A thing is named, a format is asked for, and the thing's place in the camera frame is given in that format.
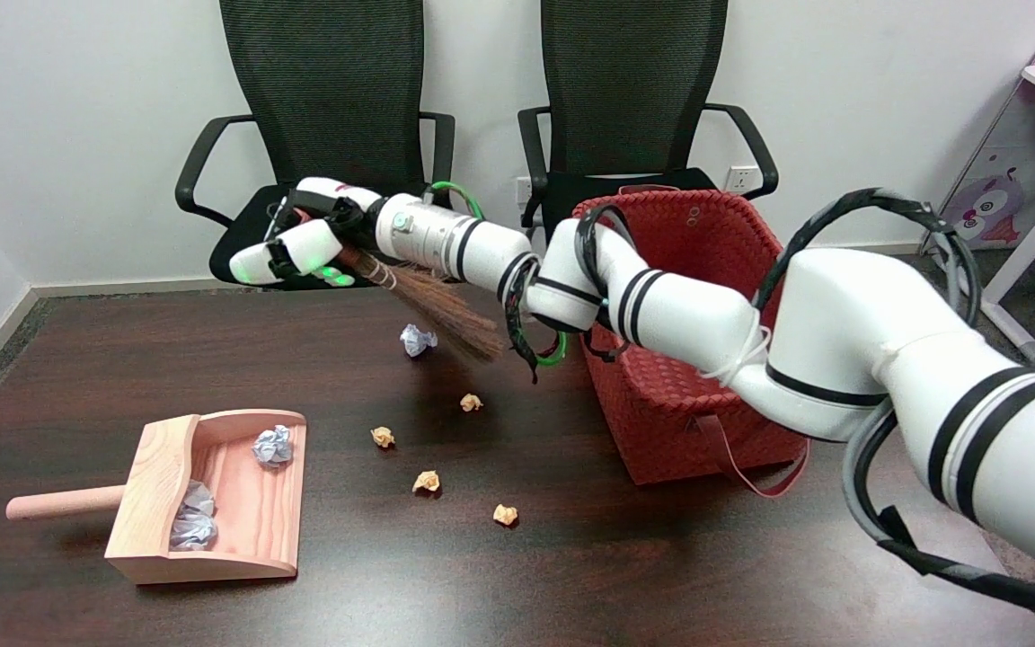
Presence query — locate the wooden dustpan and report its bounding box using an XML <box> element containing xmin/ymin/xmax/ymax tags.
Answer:
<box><xmin>5</xmin><ymin>410</ymin><xmax>308</xmax><ymax>586</ymax></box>

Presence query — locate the white paper ball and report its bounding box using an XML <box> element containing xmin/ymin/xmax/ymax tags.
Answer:
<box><xmin>178</xmin><ymin>480</ymin><xmax>217</xmax><ymax>518</ymax></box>
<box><xmin>252</xmin><ymin>425</ymin><xmax>296</xmax><ymax>468</ymax></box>
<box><xmin>399</xmin><ymin>323</ymin><xmax>439</xmax><ymax>359</ymax></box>
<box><xmin>169</xmin><ymin>514</ymin><xmax>219</xmax><ymax>552</ymax></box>

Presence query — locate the red woven basket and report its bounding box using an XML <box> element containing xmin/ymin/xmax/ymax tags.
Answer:
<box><xmin>571</xmin><ymin>186</ymin><xmax>810</xmax><ymax>498</ymax></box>

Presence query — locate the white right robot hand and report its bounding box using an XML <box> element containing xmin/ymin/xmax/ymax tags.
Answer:
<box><xmin>228</xmin><ymin>177</ymin><xmax>388</xmax><ymax>288</ymax></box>

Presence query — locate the green robot cable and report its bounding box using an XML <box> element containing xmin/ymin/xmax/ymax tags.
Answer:
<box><xmin>428</xmin><ymin>180</ymin><xmax>570</xmax><ymax>368</ymax></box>

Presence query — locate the black mesh office chair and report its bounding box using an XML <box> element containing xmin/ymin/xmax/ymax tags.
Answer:
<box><xmin>517</xmin><ymin>0</ymin><xmax>779</xmax><ymax>279</ymax></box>
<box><xmin>175</xmin><ymin>0</ymin><xmax>464</xmax><ymax>291</ymax></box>

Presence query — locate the white pink children's desk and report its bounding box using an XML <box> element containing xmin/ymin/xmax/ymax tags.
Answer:
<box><xmin>920</xmin><ymin>0</ymin><xmax>1035</xmax><ymax>365</ymax></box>

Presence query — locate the black robot cable loom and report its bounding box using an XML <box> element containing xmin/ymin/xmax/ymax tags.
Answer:
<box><xmin>504</xmin><ymin>189</ymin><xmax>1035</xmax><ymax>632</ymax></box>

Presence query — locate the brown straw hand broom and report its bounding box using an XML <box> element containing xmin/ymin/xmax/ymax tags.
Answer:
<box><xmin>338</xmin><ymin>247</ymin><xmax>505</xmax><ymax>363</ymax></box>

